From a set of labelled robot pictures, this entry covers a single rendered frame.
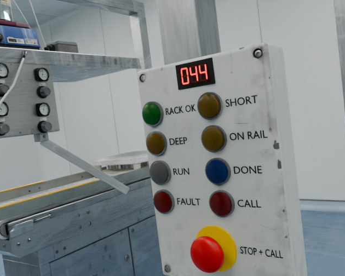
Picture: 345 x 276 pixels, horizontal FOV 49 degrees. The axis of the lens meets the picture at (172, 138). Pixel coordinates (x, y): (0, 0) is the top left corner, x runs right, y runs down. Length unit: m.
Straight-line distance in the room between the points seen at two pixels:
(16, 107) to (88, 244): 0.52
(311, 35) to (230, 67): 3.72
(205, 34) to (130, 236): 1.07
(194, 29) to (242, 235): 0.26
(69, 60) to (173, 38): 0.71
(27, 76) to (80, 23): 5.07
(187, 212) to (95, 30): 5.49
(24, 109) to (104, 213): 0.44
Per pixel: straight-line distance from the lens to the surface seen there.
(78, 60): 1.23
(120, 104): 5.50
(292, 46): 4.18
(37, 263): 1.22
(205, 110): 0.42
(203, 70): 0.42
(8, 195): 1.40
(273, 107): 0.39
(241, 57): 0.41
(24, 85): 1.10
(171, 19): 0.53
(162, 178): 0.46
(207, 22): 0.53
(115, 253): 1.43
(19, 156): 6.93
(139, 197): 1.43
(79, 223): 1.23
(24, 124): 1.08
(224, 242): 0.44
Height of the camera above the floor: 1.12
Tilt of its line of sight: 3 degrees down
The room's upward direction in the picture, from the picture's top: 7 degrees counter-clockwise
